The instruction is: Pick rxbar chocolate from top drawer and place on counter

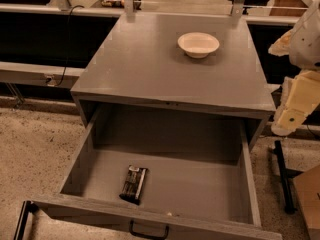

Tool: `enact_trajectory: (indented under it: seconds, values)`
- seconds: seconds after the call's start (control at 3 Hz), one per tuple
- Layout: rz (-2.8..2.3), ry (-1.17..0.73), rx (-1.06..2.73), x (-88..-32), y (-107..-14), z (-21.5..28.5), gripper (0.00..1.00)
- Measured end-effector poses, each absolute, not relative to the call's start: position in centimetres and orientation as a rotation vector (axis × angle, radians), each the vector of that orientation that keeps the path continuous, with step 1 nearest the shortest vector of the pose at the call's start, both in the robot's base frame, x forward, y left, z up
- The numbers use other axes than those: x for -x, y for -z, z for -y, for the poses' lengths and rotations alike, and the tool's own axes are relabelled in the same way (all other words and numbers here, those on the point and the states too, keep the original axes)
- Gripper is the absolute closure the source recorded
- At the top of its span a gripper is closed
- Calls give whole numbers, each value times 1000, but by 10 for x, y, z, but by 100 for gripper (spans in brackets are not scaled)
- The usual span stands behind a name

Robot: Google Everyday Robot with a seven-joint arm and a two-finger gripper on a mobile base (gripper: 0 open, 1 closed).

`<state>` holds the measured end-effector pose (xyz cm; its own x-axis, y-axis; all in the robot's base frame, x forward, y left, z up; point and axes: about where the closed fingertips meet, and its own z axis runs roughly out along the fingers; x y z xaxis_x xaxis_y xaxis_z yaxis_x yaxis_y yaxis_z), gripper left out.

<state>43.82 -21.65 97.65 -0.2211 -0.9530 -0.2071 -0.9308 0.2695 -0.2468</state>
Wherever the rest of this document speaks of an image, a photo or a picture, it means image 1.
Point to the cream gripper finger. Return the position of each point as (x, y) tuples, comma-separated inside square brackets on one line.
[(281, 46)]

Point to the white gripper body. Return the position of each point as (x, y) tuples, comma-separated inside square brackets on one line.
[(306, 47)]

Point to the dark rxbar chocolate bar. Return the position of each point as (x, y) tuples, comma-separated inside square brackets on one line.
[(133, 185)]

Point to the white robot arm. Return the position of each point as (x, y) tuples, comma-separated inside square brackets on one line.
[(304, 49)]

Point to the grey open top drawer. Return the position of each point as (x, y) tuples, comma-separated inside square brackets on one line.
[(199, 181)]

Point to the grey cabinet counter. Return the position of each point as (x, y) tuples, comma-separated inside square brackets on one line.
[(140, 63)]

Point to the black metal stand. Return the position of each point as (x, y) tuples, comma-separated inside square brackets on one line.
[(285, 174)]

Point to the white bowl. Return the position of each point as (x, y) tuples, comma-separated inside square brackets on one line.
[(198, 45)]

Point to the cardboard box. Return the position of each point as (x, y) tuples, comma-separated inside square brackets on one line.
[(307, 186)]

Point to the black drawer handle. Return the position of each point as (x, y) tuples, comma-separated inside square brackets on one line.
[(148, 233)]

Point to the grey metal rail shelf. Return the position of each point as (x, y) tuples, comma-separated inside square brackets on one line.
[(39, 75)]

